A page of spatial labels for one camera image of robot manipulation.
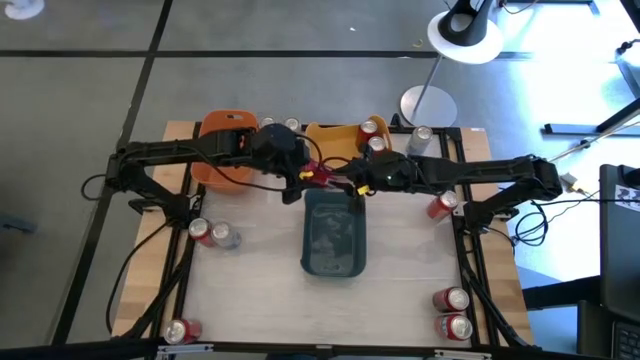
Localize black desk leg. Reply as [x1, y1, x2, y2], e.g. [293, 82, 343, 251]
[543, 97, 640, 137]

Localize red Fanta soda can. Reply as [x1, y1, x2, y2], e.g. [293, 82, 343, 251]
[433, 313, 474, 342]
[187, 217, 214, 248]
[432, 286, 471, 314]
[426, 189, 459, 221]

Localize white round floor object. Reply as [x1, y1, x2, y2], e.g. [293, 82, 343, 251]
[3, 0, 46, 21]

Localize grey power adapter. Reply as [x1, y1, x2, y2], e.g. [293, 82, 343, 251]
[558, 172, 589, 195]

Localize black aluminium table frame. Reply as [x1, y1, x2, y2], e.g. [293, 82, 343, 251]
[119, 113, 534, 351]

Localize black computer monitor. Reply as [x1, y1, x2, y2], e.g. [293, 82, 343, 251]
[598, 163, 640, 324]

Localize teal plastic bin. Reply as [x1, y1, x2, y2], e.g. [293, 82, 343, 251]
[299, 187, 368, 279]

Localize black curved stand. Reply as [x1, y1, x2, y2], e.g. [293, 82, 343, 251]
[438, 0, 496, 48]

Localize orange plastic bin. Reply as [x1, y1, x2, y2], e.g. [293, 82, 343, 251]
[189, 109, 260, 195]

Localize black power cable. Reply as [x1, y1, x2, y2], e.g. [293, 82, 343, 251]
[513, 197, 551, 247]
[79, 172, 171, 335]

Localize black camera mount beam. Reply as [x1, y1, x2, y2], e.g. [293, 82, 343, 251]
[0, 338, 640, 360]

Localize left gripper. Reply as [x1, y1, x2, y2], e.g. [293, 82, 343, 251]
[252, 123, 337, 204]

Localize yellow plastic bin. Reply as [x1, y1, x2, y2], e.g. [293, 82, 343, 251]
[303, 114, 394, 171]

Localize white round side table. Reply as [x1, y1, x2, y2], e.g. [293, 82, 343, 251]
[399, 9, 505, 129]

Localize black keyboard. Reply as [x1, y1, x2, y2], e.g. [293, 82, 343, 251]
[612, 322, 640, 360]

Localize silver metal bracket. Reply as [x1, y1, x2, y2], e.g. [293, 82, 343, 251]
[433, 348, 494, 360]
[155, 342, 215, 359]

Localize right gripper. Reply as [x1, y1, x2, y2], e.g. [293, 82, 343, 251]
[330, 145, 424, 214]

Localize white floor cable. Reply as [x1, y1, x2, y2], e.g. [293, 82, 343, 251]
[547, 119, 640, 164]

